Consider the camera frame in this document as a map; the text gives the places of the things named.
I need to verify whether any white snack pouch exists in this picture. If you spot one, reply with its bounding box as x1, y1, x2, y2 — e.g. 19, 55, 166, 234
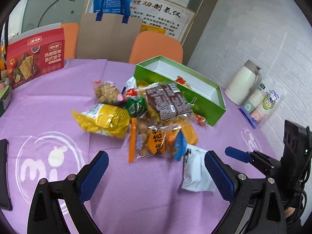
181, 144, 216, 192

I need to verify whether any right orange chair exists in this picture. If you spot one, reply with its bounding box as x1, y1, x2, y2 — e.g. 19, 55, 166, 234
128, 31, 183, 64

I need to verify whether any red cracker box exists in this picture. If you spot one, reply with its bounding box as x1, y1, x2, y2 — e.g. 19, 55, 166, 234
7, 27, 65, 89

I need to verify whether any orange snack pouch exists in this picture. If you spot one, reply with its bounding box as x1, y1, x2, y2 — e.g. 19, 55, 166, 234
172, 117, 198, 145

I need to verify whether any green open cardboard box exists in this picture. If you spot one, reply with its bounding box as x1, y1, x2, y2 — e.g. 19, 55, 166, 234
134, 56, 226, 126

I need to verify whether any brown label snack bag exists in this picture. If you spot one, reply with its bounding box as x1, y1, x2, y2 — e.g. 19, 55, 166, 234
143, 82, 191, 123

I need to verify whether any red white snack packet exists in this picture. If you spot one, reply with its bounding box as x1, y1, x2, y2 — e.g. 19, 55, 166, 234
122, 77, 138, 100

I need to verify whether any orange label peanut bag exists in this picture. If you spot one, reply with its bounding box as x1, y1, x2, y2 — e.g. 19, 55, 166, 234
136, 119, 175, 159

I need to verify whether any pink seed snack bag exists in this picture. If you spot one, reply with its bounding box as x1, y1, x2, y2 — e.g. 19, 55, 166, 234
94, 80, 124, 106

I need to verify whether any chinese text poster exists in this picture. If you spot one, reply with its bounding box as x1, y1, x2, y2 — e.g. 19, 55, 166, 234
129, 0, 197, 43

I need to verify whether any orange stick snack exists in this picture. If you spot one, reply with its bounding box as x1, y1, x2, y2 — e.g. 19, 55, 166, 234
129, 118, 137, 163

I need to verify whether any instant noodle bowl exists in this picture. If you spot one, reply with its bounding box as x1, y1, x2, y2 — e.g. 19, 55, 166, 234
0, 78, 11, 117

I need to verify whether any black phone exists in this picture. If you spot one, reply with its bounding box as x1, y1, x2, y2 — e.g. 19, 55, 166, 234
0, 139, 13, 211

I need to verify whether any green snack packet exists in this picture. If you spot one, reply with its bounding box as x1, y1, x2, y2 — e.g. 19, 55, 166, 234
125, 97, 146, 118

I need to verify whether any red peanut bag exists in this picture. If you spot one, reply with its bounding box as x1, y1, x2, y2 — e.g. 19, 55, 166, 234
175, 76, 191, 89

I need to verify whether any left orange chair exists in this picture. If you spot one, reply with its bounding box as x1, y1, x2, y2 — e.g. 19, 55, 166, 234
61, 23, 79, 59

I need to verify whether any white thermos jug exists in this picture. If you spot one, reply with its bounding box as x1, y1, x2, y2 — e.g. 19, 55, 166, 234
224, 60, 262, 106

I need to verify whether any orange chair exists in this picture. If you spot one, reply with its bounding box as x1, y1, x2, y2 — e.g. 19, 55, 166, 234
128, 31, 183, 64
61, 23, 79, 59

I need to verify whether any small blue snack packet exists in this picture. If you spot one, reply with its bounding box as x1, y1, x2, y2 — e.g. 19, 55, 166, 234
172, 130, 188, 161

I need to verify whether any yellow chip bag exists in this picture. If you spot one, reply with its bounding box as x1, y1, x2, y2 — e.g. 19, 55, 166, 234
71, 104, 131, 138

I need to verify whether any brown cardboard sheet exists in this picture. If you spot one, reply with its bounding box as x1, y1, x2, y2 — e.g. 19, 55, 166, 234
76, 13, 142, 63

